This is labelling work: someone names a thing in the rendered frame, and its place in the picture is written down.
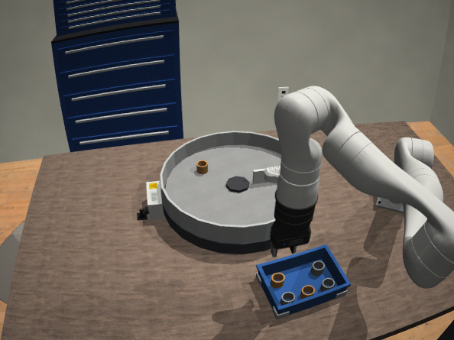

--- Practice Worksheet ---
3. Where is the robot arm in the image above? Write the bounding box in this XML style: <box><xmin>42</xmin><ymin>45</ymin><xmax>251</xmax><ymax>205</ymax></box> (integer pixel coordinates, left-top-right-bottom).
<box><xmin>274</xmin><ymin>86</ymin><xmax>454</xmax><ymax>289</ymax></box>

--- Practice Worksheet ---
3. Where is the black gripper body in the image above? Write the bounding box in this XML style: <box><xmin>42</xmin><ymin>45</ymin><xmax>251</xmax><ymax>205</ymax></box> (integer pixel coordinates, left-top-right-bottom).
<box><xmin>264</xmin><ymin>166</ymin><xmax>319</xmax><ymax>249</ymax></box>

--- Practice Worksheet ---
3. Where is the bronze bushing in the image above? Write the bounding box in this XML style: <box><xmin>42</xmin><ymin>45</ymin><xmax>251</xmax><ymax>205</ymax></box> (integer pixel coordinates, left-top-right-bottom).
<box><xmin>271</xmin><ymin>273</ymin><xmax>285</xmax><ymax>288</ymax></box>
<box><xmin>300</xmin><ymin>285</ymin><xmax>315</xmax><ymax>299</ymax></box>
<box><xmin>196</xmin><ymin>160</ymin><xmax>208</xmax><ymax>174</ymax></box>

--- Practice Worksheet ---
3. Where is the grey metal ring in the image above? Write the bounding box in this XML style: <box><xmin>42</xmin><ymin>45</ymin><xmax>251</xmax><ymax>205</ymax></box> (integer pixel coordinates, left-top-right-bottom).
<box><xmin>281</xmin><ymin>292</ymin><xmax>295</xmax><ymax>305</ymax></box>
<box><xmin>311</xmin><ymin>261</ymin><xmax>325</xmax><ymax>276</ymax></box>
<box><xmin>320</xmin><ymin>278</ymin><xmax>335</xmax><ymax>292</ymax></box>

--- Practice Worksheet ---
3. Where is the blue crate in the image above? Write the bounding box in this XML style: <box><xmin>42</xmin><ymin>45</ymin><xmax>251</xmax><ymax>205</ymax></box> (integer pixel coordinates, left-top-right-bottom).
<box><xmin>256</xmin><ymin>244</ymin><xmax>351</xmax><ymax>320</ymax></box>

